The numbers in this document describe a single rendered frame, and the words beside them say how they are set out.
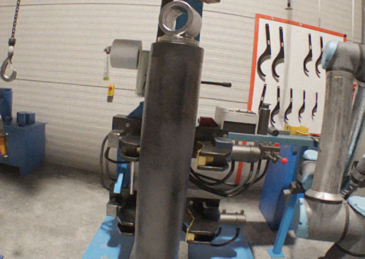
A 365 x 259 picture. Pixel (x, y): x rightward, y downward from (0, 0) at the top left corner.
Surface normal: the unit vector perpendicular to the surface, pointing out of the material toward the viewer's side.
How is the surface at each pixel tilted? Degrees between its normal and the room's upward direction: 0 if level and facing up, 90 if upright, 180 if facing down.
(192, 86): 90
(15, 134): 90
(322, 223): 80
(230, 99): 90
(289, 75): 90
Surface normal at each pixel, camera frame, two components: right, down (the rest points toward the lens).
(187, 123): 0.67, 0.15
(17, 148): -0.01, 0.09
